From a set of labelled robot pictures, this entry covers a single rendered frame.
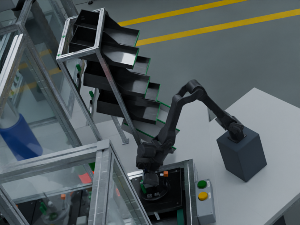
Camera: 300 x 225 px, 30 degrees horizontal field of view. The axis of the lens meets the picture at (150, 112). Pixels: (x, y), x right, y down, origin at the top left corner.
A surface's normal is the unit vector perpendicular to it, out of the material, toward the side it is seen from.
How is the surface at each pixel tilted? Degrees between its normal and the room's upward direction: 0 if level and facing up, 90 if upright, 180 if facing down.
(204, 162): 0
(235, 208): 0
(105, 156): 0
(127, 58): 25
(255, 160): 90
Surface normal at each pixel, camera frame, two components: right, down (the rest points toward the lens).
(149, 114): 0.11, -0.73
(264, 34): -0.31, -0.74
